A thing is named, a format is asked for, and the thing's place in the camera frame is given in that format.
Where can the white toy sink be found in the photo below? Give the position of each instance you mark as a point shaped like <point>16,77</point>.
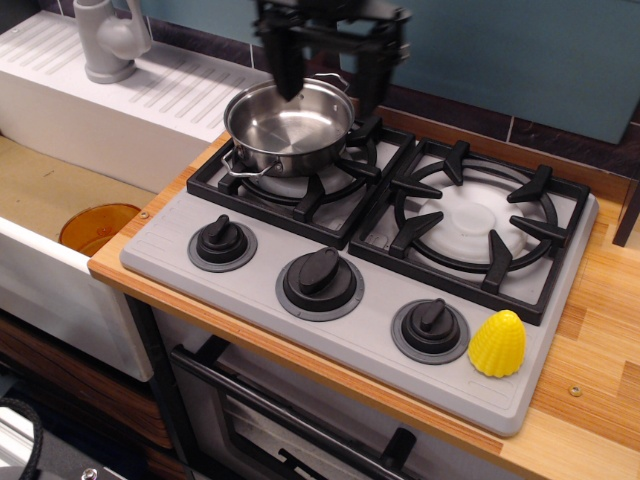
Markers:
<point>68,144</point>

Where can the orange plastic plate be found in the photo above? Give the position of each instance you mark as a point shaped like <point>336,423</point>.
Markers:
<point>89,230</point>

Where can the black middle stove knob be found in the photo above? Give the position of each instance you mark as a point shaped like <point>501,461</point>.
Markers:
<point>320,286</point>

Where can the oven door with handle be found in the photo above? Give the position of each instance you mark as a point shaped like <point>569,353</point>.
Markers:
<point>273,423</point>

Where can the black left burner grate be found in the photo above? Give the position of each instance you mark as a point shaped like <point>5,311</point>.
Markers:
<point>325,207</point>

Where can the grey toy faucet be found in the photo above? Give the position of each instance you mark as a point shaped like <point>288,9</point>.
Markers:
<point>111,44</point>

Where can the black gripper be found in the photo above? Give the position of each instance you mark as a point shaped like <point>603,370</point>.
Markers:
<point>371,30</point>

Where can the black left stove knob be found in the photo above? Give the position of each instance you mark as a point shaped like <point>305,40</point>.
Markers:
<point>222,246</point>

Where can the teal backsplash panel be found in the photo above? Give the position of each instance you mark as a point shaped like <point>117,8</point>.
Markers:
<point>571,65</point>

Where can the grey toy stove top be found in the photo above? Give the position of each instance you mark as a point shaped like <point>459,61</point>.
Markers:
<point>360,340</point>

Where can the black burner grate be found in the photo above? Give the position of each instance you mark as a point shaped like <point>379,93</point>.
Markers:
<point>325,207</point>
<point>493,233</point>

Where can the white right burner cap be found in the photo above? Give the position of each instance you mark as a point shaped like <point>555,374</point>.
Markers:
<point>470,213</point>

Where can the black right burner grate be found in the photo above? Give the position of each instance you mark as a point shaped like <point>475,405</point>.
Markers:
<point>493,233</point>

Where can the black stove knob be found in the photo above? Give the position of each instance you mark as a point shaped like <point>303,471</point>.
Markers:
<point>320,286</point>
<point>430,332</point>
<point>222,246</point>

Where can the black right stove knob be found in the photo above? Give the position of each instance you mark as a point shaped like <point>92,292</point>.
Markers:
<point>430,332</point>

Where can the yellow toy corn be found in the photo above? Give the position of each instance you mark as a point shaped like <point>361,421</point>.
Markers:
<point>498,348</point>

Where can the stainless steel pot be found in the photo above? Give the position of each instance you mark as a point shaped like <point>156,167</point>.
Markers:
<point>287,138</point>

